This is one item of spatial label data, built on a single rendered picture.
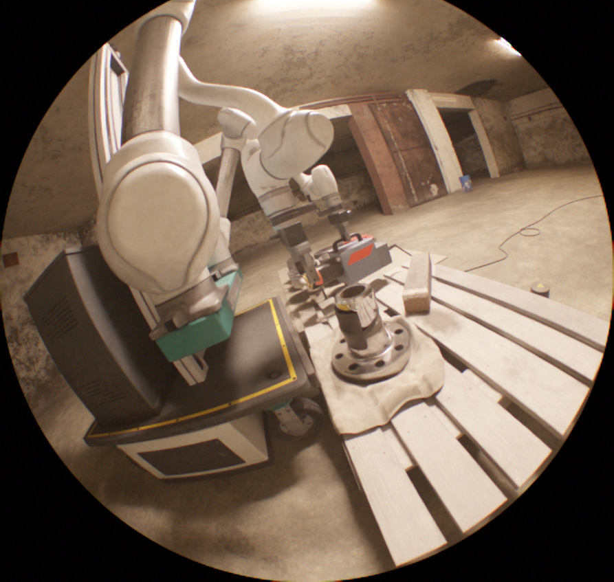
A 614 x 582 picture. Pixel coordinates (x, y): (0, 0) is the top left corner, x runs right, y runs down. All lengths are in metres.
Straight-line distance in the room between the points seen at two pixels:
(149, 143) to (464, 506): 0.71
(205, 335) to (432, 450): 0.52
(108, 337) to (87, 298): 0.12
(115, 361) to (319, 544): 0.69
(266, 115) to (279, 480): 0.93
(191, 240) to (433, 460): 0.54
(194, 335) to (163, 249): 0.26
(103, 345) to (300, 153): 0.65
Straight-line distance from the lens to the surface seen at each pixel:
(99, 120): 0.87
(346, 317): 0.58
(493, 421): 0.56
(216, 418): 0.55
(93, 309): 0.67
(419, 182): 5.47
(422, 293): 0.85
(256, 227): 9.59
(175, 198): 0.22
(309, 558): 0.68
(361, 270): 1.08
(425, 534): 0.49
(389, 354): 0.65
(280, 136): 0.43
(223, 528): 0.81
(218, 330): 0.43
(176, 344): 0.47
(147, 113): 0.36
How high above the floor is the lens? 0.63
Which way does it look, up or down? 15 degrees down
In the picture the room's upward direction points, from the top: 22 degrees counter-clockwise
